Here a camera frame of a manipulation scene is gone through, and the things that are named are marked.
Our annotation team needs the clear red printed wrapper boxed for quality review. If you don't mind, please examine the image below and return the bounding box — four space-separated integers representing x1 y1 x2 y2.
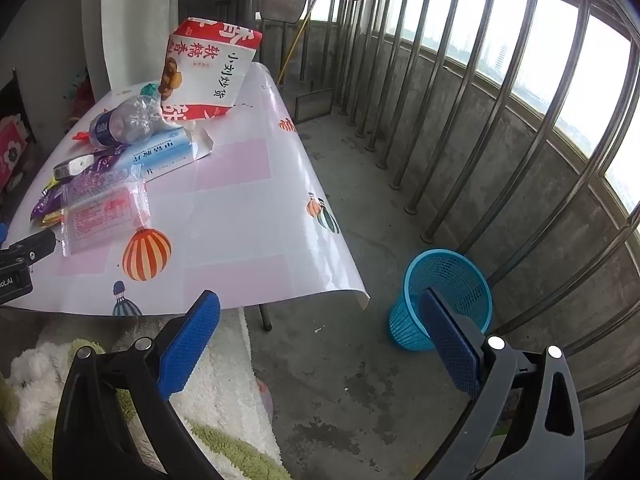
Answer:
61 165 151 257

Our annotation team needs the white green fleece robe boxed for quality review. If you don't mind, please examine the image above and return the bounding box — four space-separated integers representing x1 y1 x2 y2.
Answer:
0 309 294 480

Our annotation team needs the blue plastic waste basket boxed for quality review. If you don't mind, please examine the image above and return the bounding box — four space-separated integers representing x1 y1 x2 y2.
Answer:
387 249 492 351

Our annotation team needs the yellow orange snack wrapper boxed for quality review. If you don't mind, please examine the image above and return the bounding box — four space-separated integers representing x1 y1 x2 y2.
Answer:
40 209 64 226

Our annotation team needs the purple snack bag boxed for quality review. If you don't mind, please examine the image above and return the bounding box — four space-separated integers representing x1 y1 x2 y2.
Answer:
30 145 128 221

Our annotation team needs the pink floral bedding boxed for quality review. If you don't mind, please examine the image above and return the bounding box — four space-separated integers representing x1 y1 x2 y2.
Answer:
0 115 28 188

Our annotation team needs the pink patterned tablecloth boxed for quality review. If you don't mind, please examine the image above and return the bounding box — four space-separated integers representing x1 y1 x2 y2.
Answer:
15 63 370 315

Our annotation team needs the red plastic scrap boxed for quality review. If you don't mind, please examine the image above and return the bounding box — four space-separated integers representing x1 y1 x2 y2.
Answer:
73 131 90 142

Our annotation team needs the blue white medicine box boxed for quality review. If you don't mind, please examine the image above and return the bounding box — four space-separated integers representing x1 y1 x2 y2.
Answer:
112 127 214 182

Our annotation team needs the crushed Pepsi plastic bottle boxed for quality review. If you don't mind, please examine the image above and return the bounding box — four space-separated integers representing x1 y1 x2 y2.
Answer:
89 96 163 148

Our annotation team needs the green crumpled plastic bag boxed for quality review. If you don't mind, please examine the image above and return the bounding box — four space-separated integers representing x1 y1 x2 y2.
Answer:
139 82 160 99

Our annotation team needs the metal balcony railing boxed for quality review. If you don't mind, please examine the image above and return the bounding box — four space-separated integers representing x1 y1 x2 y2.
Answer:
179 0 640 441

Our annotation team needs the metal dustpan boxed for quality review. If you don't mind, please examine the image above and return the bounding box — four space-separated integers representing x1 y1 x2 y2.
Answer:
293 88 333 124

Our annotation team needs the red white snack bag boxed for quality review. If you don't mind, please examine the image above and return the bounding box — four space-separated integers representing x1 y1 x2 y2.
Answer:
158 18 262 122

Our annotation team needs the yellow broom handle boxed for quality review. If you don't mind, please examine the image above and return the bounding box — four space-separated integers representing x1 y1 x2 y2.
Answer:
277 16 310 86

